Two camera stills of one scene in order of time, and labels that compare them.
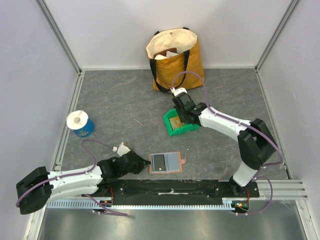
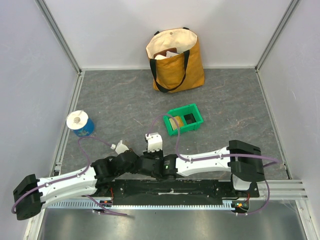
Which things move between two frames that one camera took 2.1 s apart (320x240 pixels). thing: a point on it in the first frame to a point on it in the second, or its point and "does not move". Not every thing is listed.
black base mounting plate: [150, 192] does not move
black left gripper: [140, 165] does not move
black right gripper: [181, 113] to [146, 163]
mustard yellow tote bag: [176, 60] does not move
